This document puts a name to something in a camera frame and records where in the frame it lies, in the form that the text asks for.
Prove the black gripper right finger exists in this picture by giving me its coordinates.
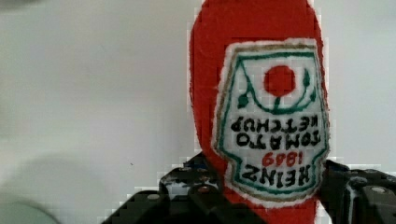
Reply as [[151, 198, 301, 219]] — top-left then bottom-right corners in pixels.
[[318, 160, 396, 224]]

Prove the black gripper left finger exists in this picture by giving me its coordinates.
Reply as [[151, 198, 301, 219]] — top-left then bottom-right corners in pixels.
[[102, 154, 267, 224]]

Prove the red plush ketchup bottle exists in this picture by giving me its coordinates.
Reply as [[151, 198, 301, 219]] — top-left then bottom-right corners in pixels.
[[189, 0, 330, 224]]

